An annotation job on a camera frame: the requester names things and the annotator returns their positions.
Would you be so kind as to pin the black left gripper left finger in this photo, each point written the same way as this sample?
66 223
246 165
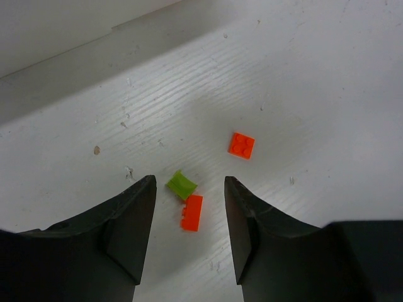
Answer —
97 255

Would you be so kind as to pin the orange small brick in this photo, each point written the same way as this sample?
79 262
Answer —
241 146
191 213

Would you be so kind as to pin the lime green arch brick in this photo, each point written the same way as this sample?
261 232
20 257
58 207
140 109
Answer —
181 185

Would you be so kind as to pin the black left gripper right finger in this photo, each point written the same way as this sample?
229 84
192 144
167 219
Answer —
279 258

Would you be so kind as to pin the white three-compartment plastic bin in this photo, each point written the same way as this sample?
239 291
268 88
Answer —
34 31

